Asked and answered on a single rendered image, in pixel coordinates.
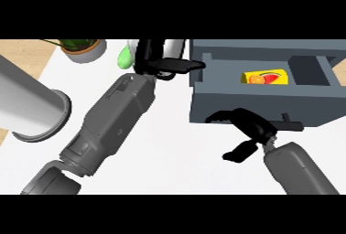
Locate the black drawer handle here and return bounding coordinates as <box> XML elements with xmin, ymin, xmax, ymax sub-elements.
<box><xmin>265</xmin><ymin>112</ymin><xmax>305</xmax><ymax>133</ymax></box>

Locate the large grey cylinder appliance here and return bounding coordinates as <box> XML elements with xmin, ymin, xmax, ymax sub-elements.
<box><xmin>0</xmin><ymin>54</ymin><xmax>72</xmax><ymax>144</ymax></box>

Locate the potted plant in grey pot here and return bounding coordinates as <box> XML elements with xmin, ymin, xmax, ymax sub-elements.
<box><xmin>39</xmin><ymin>38</ymin><xmax>107</xmax><ymax>65</ymax></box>

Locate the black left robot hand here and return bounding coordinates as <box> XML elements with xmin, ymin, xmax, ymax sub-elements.
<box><xmin>132</xmin><ymin>38</ymin><xmax>206</xmax><ymax>82</ymax></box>

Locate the pale green bottle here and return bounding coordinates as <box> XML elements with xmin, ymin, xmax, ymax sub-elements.
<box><xmin>116</xmin><ymin>43</ymin><xmax>134</xmax><ymax>70</ymax></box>

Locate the silver white cup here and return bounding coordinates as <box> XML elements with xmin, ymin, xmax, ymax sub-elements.
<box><xmin>127</xmin><ymin>38</ymin><xmax>186</xmax><ymax>61</ymax></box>

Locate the grey-blue drawer front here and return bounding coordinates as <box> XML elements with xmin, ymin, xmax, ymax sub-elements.
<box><xmin>187</xmin><ymin>85</ymin><xmax>346</xmax><ymax>128</ymax></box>

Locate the grey-blue open drawer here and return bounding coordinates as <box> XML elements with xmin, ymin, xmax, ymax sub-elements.
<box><xmin>187</xmin><ymin>38</ymin><xmax>346</xmax><ymax>96</ymax></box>

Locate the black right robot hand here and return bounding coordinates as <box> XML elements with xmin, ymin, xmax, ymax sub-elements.
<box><xmin>203</xmin><ymin>107</ymin><xmax>277</xmax><ymax>165</ymax></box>

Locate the yellow fruit juice box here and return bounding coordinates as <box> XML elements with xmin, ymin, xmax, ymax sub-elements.
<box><xmin>242</xmin><ymin>68</ymin><xmax>289</xmax><ymax>86</ymax></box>

